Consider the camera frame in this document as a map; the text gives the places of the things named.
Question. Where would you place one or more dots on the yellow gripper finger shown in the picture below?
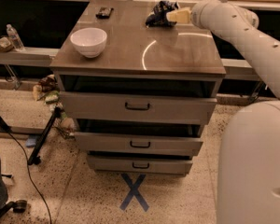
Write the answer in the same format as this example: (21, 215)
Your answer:
(182, 15)

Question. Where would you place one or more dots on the top drawer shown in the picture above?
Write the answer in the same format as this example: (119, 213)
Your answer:
(138, 108)

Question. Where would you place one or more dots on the grey side shelf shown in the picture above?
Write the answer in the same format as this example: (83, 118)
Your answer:
(39, 57)

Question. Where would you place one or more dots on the clear water bottle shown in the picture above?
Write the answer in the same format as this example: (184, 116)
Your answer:
(15, 38)

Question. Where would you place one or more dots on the white bowl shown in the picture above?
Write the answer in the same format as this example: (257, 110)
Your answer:
(89, 42)

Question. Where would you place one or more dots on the office chair base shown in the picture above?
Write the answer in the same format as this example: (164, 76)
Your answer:
(18, 207)

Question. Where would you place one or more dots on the crumpled item on shelf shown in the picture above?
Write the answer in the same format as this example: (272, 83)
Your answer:
(5, 44)

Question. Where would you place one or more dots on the bottom drawer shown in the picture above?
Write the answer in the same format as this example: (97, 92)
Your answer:
(139, 165)

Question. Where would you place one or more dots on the grey drawer cabinet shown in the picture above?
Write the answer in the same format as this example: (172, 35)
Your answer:
(169, 62)

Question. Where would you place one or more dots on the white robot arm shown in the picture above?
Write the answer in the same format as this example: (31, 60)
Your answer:
(248, 173)

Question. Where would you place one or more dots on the pile of snack bags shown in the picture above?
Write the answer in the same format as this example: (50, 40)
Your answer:
(46, 90)

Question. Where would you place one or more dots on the drawer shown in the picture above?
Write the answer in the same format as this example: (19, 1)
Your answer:
(140, 144)
(138, 108)
(139, 165)

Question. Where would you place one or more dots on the small black device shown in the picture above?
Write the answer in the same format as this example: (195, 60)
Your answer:
(104, 13)

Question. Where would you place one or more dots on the middle drawer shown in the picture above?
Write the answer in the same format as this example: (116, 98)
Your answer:
(140, 144)

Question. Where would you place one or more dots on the blue chip bag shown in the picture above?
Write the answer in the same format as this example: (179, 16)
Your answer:
(157, 16)

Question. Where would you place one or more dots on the blue tape X mark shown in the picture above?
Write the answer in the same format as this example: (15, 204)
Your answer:
(134, 192)

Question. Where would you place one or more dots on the black tripod leg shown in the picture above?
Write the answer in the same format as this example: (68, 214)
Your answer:
(34, 158)

